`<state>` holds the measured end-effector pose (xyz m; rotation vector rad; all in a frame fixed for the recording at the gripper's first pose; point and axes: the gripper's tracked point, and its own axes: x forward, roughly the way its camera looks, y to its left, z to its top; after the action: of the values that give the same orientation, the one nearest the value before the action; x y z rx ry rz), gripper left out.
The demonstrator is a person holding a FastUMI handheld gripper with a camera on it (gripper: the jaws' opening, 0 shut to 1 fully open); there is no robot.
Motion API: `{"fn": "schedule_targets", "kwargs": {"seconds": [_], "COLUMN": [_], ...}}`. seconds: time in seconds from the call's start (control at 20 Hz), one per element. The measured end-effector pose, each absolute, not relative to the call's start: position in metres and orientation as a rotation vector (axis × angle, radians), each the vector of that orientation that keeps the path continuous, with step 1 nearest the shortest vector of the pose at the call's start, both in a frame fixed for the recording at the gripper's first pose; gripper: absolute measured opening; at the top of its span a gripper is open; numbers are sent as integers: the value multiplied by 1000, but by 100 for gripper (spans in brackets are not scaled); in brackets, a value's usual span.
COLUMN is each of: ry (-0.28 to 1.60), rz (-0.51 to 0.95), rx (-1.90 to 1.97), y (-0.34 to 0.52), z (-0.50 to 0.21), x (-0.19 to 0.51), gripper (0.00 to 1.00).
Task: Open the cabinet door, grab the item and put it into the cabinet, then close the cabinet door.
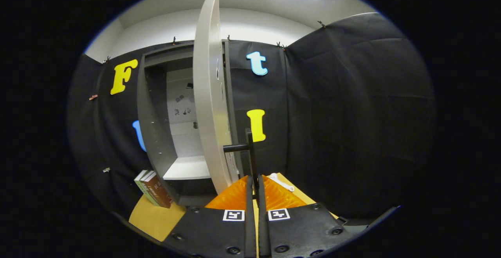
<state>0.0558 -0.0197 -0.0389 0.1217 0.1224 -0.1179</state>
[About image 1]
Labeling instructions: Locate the beige cabinet door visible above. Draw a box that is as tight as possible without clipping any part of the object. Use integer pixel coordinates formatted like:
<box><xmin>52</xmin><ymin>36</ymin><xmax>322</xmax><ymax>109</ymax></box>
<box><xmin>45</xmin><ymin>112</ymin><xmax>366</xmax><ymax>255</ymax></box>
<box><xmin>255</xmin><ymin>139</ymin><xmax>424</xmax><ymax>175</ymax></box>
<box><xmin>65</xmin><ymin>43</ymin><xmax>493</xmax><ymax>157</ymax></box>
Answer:
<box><xmin>193</xmin><ymin>0</ymin><xmax>241</xmax><ymax>195</ymax></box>

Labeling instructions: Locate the black door handle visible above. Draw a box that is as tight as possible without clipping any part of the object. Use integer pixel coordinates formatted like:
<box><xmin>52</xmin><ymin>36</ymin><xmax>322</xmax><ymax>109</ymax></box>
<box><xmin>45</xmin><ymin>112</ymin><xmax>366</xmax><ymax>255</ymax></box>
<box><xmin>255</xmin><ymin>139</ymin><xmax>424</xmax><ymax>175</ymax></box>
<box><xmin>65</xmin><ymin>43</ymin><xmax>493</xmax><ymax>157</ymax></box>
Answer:
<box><xmin>223</xmin><ymin>128</ymin><xmax>259</xmax><ymax>200</ymax></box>

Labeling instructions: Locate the green hardcover book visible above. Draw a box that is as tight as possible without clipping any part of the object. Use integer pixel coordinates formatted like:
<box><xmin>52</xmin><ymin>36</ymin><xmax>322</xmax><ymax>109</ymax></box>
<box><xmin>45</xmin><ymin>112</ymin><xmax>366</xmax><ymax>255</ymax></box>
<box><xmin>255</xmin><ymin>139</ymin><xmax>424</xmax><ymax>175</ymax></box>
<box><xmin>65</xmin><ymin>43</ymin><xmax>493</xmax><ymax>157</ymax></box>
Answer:
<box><xmin>134</xmin><ymin>170</ymin><xmax>163</xmax><ymax>207</ymax></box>

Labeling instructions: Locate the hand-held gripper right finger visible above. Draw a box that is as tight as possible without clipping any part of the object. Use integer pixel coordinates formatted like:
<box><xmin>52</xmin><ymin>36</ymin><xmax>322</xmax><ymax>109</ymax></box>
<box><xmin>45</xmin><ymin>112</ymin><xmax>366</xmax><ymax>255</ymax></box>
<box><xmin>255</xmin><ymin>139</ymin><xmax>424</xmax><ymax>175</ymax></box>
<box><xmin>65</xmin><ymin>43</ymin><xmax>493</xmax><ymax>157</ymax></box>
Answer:
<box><xmin>258</xmin><ymin>175</ymin><xmax>347</xmax><ymax>258</ymax></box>

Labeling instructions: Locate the white cabinet shelf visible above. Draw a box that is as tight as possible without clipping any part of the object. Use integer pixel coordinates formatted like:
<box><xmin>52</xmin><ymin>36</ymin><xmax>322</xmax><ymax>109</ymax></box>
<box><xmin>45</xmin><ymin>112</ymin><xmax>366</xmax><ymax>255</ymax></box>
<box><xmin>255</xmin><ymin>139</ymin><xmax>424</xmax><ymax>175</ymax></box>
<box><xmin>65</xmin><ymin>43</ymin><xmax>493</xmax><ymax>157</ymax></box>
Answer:
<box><xmin>162</xmin><ymin>155</ymin><xmax>212</xmax><ymax>180</ymax></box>

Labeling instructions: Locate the dark grey cabinet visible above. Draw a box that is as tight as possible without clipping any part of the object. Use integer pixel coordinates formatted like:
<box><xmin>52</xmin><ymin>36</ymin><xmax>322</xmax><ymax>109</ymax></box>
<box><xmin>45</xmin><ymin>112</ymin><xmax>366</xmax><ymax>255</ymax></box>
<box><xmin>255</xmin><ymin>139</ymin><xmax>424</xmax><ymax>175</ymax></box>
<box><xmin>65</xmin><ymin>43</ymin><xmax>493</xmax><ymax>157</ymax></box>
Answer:
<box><xmin>137</xmin><ymin>40</ymin><xmax>245</xmax><ymax>207</ymax></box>

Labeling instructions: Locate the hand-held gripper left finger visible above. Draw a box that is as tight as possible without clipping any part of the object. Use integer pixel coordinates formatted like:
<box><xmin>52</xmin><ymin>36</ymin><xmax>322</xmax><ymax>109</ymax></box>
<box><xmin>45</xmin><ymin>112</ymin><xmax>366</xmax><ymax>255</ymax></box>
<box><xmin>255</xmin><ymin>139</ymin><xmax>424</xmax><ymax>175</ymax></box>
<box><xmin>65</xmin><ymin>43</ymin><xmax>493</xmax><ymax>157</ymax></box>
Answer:
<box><xmin>162</xmin><ymin>175</ymin><xmax>258</xmax><ymax>258</ymax></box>

